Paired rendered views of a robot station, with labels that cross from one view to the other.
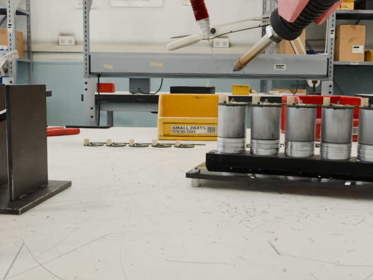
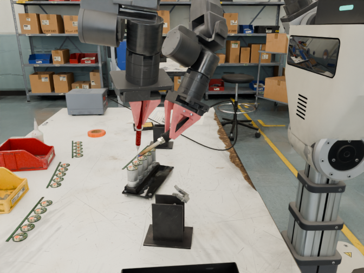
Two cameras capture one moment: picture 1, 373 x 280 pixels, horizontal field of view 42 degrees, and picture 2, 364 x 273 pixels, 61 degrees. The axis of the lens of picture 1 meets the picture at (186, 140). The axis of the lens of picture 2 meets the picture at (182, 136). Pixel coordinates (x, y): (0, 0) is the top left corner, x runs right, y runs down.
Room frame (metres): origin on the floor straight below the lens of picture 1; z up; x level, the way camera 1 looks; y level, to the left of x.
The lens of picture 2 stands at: (0.31, 0.58, 1.10)
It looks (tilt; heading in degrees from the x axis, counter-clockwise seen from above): 20 degrees down; 268
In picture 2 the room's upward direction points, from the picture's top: straight up
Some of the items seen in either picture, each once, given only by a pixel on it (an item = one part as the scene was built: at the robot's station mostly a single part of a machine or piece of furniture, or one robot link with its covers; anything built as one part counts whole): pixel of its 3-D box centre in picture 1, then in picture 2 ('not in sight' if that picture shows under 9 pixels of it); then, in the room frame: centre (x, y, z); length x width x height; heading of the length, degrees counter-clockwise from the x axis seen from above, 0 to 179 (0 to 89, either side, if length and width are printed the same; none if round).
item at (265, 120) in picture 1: (265, 134); (137, 172); (0.40, -0.06, 0.79); 0.02 x 0.02 x 0.05
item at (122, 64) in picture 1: (208, 68); not in sight; (2.67, -0.12, 0.90); 1.30 x 0.06 x 0.12; 90
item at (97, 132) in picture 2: not in sight; (96, 132); (0.58, -0.44, 0.76); 0.06 x 0.06 x 0.01
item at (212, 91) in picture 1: (192, 90); not in sight; (2.90, -0.03, 0.77); 0.24 x 0.16 x 0.04; 76
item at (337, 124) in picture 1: (336, 136); (147, 162); (0.38, -0.12, 0.79); 0.02 x 0.02 x 0.05
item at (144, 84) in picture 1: (140, 85); not in sight; (2.82, 0.27, 0.80); 0.15 x 0.12 x 0.10; 2
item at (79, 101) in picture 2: not in sight; (88, 102); (0.68, -0.74, 0.80); 0.15 x 0.12 x 0.10; 2
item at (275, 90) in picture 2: not in sight; (288, 75); (-1.21, -3.44, 0.51); 0.75 x 0.48 x 1.03; 119
